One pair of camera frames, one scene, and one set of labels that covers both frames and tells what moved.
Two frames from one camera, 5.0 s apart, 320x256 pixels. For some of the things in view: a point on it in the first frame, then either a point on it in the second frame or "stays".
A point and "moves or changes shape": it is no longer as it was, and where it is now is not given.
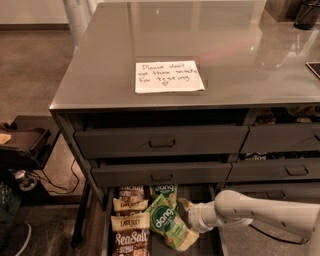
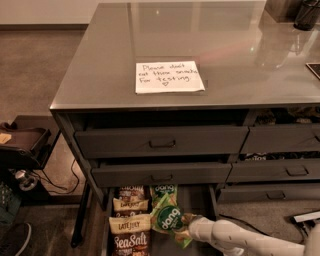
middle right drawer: (274, 171) stays
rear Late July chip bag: (134, 192) stays
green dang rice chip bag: (166, 222) moves or changes shape
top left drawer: (162, 142) stays
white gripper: (196, 216) to (201, 227)
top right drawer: (282, 138) stays
